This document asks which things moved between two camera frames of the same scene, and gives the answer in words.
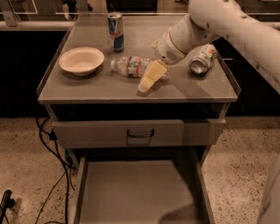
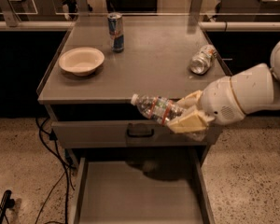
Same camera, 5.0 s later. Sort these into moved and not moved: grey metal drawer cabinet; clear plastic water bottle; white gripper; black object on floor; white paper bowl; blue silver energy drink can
Moved: white gripper; clear plastic water bottle
Not moved: blue silver energy drink can; white paper bowl; black object on floor; grey metal drawer cabinet
